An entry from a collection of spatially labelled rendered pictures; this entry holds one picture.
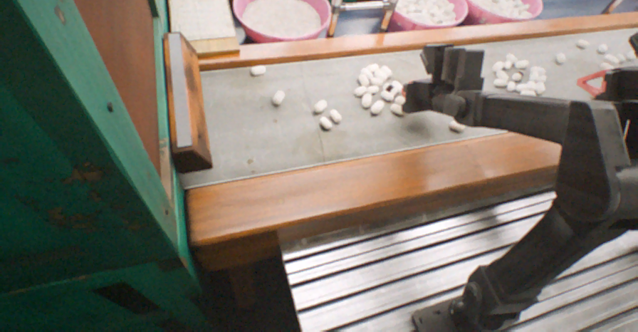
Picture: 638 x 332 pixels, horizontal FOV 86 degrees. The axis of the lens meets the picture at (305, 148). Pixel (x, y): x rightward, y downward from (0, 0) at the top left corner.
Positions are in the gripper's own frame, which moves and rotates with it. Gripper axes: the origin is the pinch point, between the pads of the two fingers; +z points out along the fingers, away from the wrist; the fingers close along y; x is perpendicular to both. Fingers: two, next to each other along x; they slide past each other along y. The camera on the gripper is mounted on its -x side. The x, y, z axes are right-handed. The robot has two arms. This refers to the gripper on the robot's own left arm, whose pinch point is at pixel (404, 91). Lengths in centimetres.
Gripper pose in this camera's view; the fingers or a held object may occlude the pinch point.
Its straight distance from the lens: 86.4
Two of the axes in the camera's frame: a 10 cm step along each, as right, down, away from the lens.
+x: 0.9, 9.5, 3.0
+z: -2.8, -2.7, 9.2
